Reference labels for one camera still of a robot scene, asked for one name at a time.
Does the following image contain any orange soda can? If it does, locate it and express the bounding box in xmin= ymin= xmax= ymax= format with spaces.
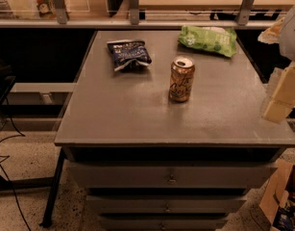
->
xmin=169 ymin=55 xmax=195 ymax=102

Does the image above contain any green snack bag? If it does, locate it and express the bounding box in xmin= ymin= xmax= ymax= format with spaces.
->
xmin=178 ymin=26 xmax=236 ymax=58

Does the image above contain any middle grey drawer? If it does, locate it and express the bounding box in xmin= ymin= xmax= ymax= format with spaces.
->
xmin=86 ymin=195 xmax=247 ymax=214

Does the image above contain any black floor cable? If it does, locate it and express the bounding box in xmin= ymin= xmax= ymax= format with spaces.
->
xmin=0 ymin=96 xmax=33 ymax=231

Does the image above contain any grey drawer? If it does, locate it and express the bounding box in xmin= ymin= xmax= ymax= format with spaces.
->
xmin=86 ymin=195 xmax=247 ymax=214
xmin=100 ymin=216 xmax=228 ymax=231
xmin=69 ymin=162 xmax=277 ymax=189

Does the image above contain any black desk frame leg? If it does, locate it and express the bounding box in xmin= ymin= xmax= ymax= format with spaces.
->
xmin=0 ymin=149 xmax=65 ymax=228

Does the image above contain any top grey drawer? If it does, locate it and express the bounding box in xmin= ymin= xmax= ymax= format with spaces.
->
xmin=69 ymin=162 xmax=277 ymax=189

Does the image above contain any dark blue chip bag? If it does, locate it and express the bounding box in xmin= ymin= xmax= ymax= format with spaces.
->
xmin=107 ymin=39 xmax=152 ymax=71

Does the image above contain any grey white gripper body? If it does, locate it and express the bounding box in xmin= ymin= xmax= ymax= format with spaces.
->
xmin=258 ymin=5 xmax=295 ymax=62

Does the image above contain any cardboard box with items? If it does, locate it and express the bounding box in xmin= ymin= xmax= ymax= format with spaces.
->
xmin=259 ymin=159 xmax=295 ymax=231

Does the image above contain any grey drawer cabinet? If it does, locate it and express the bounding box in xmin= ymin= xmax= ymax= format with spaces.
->
xmin=55 ymin=31 xmax=295 ymax=222

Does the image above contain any grey metal shelf rail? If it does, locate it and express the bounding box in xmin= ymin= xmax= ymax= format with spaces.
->
xmin=0 ymin=0 xmax=295 ymax=29

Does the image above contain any bottom grey drawer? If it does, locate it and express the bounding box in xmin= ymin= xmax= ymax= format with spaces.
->
xmin=100 ymin=216 xmax=228 ymax=231

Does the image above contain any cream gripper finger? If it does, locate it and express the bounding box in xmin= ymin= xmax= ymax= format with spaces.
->
xmin=261 ymin=62 xmax=295 ymax=123

